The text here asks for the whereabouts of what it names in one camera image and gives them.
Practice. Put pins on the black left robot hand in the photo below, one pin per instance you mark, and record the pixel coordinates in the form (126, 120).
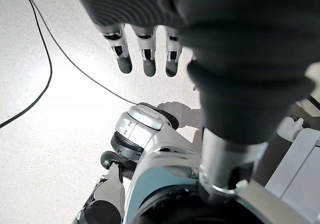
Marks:
(237, 47)

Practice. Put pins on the white cart caster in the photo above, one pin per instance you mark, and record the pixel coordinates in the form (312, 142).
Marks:
(290, 128)

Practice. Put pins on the white medical cart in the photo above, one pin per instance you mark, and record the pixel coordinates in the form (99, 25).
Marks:
(300, 169)

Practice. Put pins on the silver robot right leg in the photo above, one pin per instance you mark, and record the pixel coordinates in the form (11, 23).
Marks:
(110, 189)

